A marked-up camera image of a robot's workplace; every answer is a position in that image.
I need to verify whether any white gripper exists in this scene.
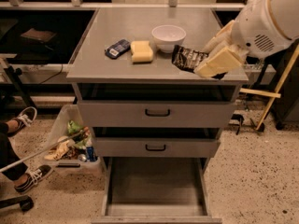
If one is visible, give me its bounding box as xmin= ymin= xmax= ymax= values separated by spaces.
xmin=194 ymin=0 xmax=294 ymax=78

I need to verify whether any black chocolate rxbar packet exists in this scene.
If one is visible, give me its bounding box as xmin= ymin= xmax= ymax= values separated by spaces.
xmin=171 ymin=45 xmax=228 ymax=79

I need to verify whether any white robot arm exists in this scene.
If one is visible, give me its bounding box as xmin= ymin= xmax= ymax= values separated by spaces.
xmin=194 ymin=0 xmax=299 ymax=78

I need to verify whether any grey drawer cabinet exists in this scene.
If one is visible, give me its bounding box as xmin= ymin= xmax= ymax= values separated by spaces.
xmin=65 ymin=7 xmax=249 ymax=179

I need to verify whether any grey top drawer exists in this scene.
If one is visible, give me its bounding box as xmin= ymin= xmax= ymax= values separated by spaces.
xmin=78 ymin=101 xmax=235 ymax=128

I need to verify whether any grey drawer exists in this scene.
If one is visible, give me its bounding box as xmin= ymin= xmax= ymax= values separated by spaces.
xmin=92 ymin=157 xmax=222 ymax=224
xmin=78 ymin=101 xmax=235 ymax=128
xmin=93 ymin=138 xmax=220 ymax=158

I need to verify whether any grey middle drawer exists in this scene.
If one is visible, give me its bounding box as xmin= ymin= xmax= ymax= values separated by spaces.
xmin=93 ymin=138 xmax=220 ymax=158

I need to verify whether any grey bottom drawer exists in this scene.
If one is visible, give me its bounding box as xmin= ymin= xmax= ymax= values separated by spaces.
xmin=92 ymin=157 xmax=222 ymax=224

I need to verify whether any white bowl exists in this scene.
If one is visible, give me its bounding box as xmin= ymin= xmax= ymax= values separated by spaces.
xmin=151 ymin=25 xmax=186 ymax=53

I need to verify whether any yellow sponge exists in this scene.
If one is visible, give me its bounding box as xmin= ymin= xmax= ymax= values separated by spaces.
xmin=131 ymin=41 xmax=153 ymax=63

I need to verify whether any blue snack bar packet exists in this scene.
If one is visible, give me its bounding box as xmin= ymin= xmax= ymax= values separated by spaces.
xmin=105 ymin=39 xmax=130 ymax=59

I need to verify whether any white long stick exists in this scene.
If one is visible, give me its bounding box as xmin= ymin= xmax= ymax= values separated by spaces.
xmin=0 ymin=128 xmax=87 ymax=173

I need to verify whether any blue soda can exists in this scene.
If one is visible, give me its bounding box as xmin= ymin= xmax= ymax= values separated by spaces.
xmin=86 ymin=147 xmax=97 ymax=161

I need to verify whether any green snack bag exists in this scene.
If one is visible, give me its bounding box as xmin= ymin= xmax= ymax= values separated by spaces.
xmin=67 ymin=120 xmax=82 ymax=135

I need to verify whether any clear plastic bin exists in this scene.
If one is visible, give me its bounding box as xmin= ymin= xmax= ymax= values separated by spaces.
xmin=41 ymin=105 xmax=102 ymax=176

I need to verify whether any brown box on shelf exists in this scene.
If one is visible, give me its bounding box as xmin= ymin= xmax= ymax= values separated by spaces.
xmin=21 ymin=28 xmax=56 ymax=43

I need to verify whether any black white right sneaker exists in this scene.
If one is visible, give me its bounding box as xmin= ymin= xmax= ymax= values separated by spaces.
xmin=7 ymin=106 xmax=37 ymax=137

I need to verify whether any black white sneaker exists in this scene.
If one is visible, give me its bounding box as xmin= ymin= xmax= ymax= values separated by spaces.
xmin=7 ymin=106 xmax=37 ymax=137
xmin=14 ymin=165 xmax=53 ymax=194

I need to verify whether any black white left sneaker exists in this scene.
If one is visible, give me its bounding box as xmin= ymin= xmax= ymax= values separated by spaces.
xmin=14 ymin=165 xmax=53 ymax=194

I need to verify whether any black trouser leg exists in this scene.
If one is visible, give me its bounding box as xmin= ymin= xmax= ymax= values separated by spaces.
xmin=0 ymin=119 xmax=27 ymax=181

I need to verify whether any black office chair base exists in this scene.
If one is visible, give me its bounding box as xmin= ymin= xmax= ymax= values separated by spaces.
xmin=0 ymin=195 xmax=34 ymax=212

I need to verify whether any wooden broom handle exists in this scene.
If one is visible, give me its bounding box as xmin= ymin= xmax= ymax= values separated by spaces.
xmin=255 ymin=44 xmax=299 ymax=132

